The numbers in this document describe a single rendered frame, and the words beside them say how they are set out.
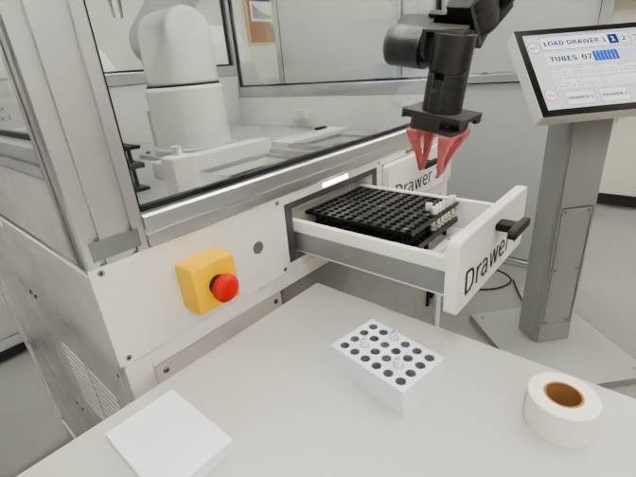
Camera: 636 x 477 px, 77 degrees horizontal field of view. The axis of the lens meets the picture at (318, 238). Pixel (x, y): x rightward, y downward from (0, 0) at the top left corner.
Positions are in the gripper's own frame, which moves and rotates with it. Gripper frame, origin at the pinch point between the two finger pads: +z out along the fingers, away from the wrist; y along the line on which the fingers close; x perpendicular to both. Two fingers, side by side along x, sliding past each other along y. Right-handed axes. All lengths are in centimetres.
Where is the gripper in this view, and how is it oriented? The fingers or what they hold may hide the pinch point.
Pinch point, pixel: (431, 167)
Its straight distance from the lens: 68.4
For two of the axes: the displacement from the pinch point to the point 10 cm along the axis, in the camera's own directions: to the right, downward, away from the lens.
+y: -7.3, -3.7, 5.7
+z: -0.2, 8.5, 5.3
